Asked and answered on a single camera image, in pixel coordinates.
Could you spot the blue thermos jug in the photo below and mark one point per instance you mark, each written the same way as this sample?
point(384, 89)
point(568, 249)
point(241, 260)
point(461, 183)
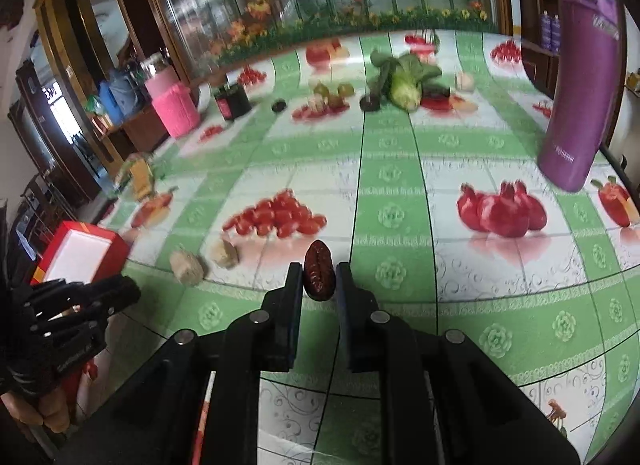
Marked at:
point(109, 103)

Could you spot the pink sleeved bottle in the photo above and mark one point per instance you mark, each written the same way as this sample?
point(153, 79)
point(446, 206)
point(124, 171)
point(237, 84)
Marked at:
point(171, 98)

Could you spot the beige cube fruit chunk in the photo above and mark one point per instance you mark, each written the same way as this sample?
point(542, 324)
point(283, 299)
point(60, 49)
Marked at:
point(186, 267)

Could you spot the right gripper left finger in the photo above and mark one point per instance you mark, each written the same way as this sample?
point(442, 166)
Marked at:
point(262, 340)

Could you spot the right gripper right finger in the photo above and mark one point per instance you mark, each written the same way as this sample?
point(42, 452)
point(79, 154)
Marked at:
point(380, 343)

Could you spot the dark red jar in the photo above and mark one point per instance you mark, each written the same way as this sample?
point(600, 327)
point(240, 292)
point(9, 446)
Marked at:
point(232, 101)

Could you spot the red white tray box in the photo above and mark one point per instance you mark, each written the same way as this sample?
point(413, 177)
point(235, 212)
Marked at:
point(82, 252)

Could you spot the small beige fruit chunk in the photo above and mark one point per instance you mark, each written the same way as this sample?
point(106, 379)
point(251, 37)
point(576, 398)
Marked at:
point(224, 254)

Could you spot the purple thermos bottle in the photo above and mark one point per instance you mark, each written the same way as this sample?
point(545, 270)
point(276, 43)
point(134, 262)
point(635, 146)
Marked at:
point(588, 36)

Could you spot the dark red dried date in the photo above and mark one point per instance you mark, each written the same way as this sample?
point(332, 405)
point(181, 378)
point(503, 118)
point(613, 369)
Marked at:
point(319, 275)

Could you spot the green leafy vegetable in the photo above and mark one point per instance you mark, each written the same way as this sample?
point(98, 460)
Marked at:
point(404, 80)

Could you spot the left hand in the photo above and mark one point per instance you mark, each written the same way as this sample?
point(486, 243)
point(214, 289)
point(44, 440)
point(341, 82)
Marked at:
point(51, 411)

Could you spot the small dark round fruit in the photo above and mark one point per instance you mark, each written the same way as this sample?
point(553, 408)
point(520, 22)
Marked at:
point(278, 106)

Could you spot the grey blue kettle jug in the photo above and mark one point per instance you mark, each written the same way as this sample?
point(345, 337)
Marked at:
point(126, 92)

